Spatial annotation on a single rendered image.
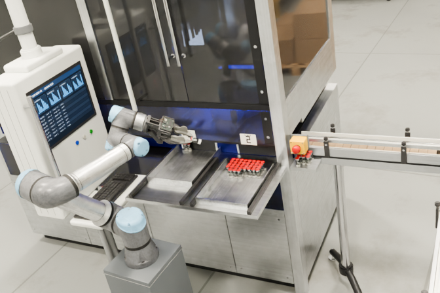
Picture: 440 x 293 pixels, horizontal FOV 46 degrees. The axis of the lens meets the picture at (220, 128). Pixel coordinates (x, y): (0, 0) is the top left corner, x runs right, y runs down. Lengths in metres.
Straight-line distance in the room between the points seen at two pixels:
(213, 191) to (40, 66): 1.00
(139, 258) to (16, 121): 0.85
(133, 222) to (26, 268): 1.87
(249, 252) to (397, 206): 1.19
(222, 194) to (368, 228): 1.38
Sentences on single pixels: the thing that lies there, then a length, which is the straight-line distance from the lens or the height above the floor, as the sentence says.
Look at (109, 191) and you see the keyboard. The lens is 2.77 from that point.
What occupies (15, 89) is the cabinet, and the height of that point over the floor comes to 1.52.
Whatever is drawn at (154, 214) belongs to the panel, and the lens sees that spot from 3.17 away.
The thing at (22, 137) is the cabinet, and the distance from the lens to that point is 2.55.
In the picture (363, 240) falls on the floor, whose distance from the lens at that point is 3.44.
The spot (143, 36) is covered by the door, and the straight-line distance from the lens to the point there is 2.58.
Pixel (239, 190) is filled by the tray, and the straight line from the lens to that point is 2.42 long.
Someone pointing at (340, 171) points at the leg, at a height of 0.78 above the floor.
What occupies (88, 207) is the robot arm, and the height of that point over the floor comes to 1.10.
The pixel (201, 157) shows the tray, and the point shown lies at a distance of 2.74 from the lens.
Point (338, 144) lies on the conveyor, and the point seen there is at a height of 0.93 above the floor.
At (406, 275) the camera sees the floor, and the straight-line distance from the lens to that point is 3.23.
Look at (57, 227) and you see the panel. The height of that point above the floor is 0.18.
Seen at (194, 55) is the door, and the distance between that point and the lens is 2.47.
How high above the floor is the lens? 2.23
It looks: 27 degrees down
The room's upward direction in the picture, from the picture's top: 11 degrees counter-clockwise
